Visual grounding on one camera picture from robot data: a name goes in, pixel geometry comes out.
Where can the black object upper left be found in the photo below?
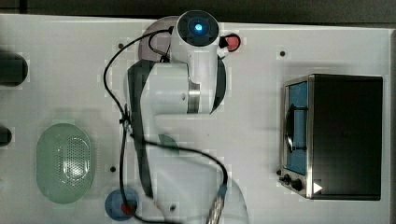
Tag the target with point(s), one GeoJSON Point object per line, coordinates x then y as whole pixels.
{"type": "Point", "coordinates": [13, 69]}

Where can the red strawberry on blue plate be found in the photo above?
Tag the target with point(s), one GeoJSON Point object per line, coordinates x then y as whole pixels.
{"type": "Point", "coordinates": [128, 210]}

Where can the red strawberry on table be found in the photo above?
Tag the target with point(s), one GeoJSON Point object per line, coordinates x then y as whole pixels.
{"type": "Point", "coordinates": [233, 42]}

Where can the light green strainer basket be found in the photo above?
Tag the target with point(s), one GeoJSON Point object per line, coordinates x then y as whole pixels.
{"type": "Point", "coordinates": [64, 163]}

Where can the silver toaster oven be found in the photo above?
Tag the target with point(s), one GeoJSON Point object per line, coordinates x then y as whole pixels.
{"type": "Point", "coordinates": [332, 129]}

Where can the grey round plate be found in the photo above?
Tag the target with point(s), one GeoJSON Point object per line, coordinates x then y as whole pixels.
{"type": "Point", "coordinates": [159, 42]}

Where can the black object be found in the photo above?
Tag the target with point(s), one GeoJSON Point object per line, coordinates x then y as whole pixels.
{"type": "Point", "coordinates": [5, 136]}
{"type": "Point", "coordinates": [13, 69]}

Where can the blue small plate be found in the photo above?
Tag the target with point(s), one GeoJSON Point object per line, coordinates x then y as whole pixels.
{"type": "Point", "coordinates": [114, 201]}

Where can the black object lower left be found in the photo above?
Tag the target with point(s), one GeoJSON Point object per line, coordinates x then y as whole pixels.
{"type": "Point", "coordinates": [5, 136]}

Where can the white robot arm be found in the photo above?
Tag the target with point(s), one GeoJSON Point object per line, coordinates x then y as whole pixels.
{"type": "Point", "coordinates": [188, 185]}

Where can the dark green small bowl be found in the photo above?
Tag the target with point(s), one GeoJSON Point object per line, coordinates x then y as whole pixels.
{"type": "Point", "coordinates": [169, 143]}

